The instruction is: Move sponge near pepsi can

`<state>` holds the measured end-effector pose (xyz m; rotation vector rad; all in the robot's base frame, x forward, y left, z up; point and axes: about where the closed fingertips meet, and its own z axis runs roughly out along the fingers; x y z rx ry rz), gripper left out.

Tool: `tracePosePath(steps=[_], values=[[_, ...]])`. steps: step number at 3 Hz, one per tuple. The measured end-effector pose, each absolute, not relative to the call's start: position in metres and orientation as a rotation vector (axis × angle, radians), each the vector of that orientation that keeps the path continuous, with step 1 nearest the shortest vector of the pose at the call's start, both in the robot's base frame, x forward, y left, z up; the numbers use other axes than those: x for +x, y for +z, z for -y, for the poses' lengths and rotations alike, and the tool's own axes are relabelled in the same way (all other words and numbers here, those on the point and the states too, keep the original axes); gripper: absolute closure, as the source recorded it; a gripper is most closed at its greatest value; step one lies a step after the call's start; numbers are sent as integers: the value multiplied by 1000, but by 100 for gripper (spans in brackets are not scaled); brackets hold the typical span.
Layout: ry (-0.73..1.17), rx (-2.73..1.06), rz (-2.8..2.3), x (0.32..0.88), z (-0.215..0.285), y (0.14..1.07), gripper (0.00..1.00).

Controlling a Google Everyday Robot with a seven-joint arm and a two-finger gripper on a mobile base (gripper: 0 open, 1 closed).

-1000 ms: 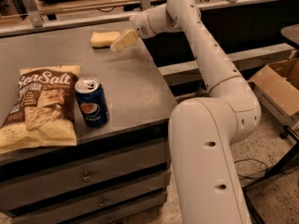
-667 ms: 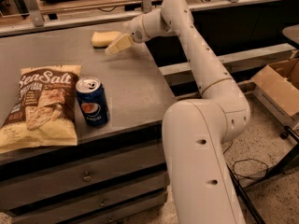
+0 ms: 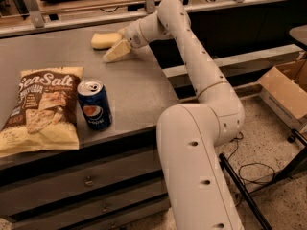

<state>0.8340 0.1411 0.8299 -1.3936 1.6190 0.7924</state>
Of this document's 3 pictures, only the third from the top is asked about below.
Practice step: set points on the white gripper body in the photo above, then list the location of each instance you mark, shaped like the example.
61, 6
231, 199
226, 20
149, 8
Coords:
132, 35

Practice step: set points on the metal rail frame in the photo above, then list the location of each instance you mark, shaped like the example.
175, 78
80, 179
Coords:
44, 17

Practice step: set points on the blue pepsi can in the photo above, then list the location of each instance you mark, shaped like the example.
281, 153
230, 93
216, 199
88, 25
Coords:
93, 101

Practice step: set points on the black stand leg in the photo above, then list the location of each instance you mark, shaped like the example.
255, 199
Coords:
295, 168

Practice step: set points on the yellow sponge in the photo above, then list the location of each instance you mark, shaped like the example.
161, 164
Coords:
104, 41

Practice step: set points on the cardboard box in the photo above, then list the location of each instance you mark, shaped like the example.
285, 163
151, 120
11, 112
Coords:
284, 90

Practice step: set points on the grey drawer cabinet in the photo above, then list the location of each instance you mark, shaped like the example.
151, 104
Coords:
101, 187

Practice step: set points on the sea salt chips bag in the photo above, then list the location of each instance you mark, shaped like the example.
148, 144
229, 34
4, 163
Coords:
44, 117

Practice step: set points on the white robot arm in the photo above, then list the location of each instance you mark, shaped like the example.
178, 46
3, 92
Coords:
188, 133

